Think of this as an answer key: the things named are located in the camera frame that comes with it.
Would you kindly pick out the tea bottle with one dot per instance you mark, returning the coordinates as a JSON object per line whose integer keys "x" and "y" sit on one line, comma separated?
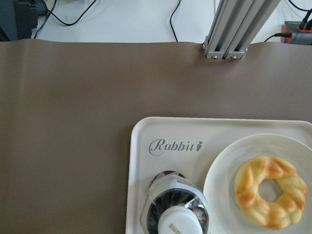
{"x": 174, "y": 206}

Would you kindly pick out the cream serving tray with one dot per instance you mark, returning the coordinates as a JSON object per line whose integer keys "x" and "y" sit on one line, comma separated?
{"x": 190, "y": 146}

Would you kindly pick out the white round plate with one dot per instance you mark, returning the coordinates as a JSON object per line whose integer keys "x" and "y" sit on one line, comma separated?
{"x": 225, "y": 216}

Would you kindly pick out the aluminium frame post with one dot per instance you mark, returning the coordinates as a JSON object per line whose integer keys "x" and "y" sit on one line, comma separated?
{"x": 235, "y": 25}

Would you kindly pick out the braided ring bread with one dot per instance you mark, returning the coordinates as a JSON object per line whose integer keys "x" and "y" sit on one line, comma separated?
{"x": 270, "y": 193}

